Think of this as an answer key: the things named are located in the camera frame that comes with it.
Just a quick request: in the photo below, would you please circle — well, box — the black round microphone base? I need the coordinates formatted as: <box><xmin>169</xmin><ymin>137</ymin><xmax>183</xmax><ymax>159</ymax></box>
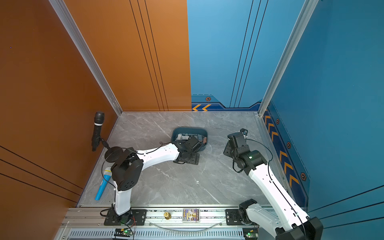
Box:
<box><xmin>105</xmin><ymin>147</ymin><xmax>124</xmax><ymax>163</ymax></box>

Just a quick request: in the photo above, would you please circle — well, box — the colourful card on rail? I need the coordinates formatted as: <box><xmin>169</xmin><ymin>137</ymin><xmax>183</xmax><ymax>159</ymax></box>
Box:
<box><xmin>182</xmin><ymin>208</ymin><xmax>200</xmax><ymax>223</ymax></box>

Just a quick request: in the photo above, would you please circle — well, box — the teal plastic storage box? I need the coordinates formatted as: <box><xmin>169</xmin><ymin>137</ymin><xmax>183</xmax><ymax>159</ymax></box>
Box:
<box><xmin>171</xmin><ymin>127</ymin><xmax>208</xmax><ymax>151</ymax></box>

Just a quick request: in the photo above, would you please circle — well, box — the black microphone on stand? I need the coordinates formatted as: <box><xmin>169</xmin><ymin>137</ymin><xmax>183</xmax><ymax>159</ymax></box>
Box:
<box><xmin>92</xmin><ymin>112</ymin><xmax>110</xmax><ymax>152</ymax></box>

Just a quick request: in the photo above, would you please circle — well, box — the left green circuit board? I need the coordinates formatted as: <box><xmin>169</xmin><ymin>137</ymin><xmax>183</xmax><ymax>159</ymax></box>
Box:
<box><xmin>113</xmin><ymin>228</ymin><xmax>135</xmax><ymax>240</ymax></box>

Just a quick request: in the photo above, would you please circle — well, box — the aluminium front rail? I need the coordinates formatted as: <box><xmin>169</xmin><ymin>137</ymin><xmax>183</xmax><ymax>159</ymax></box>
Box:
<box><xmin>60</xmin><ymin>205</ymin><xmax>238</xmax><ymax>228</ymax></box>

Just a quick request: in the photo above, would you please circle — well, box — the right green circuit board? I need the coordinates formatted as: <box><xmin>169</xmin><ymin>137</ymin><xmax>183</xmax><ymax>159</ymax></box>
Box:
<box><xmin>243</xmin><ymin>228</ymin><xmax>259</xmax><ymax>240</ymax></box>

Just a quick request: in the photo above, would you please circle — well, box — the green circuit board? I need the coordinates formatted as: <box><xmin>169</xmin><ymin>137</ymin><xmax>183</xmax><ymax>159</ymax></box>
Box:
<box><xmin>243</xmin><ymin>228</ymin><xmax>259</xmax><ymax>240</ymax></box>
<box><xmin>113</xmin><ymin>228</ymin><xmax>135</xmax><ymax>240</ymax></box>

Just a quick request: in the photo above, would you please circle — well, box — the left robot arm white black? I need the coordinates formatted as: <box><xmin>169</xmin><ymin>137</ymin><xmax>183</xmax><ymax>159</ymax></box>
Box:
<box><xmin>111</xmin><ymin>140</ymin><xmax>203</xmax><ymax>216</ymax></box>

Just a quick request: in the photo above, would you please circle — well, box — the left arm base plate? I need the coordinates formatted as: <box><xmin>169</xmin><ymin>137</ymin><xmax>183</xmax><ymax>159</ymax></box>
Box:
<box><xmin>104</xmin><ymin>209</ymin><xmax>147</xmax><ymax>227</ymax></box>

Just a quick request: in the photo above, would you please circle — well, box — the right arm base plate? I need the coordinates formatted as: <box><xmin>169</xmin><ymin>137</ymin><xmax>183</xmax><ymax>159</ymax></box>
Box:
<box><xmin>225</xmin><ymin>209</ymin><xmax>256</xmax><ymax>226</ymax></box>

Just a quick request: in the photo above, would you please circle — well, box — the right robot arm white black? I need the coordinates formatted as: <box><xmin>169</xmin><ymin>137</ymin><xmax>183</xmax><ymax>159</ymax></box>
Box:
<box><xmin>224</xmin><ymin>144</ymin><xmax>324</xmax><ymax>240</ymax></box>

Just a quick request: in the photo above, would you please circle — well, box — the brass knob on rail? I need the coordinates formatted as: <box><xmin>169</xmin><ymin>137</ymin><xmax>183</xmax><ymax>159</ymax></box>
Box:
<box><xmin>164</xmin><ymin>212</ymin><xmax>172</xmax><ymax>220</ymax></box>

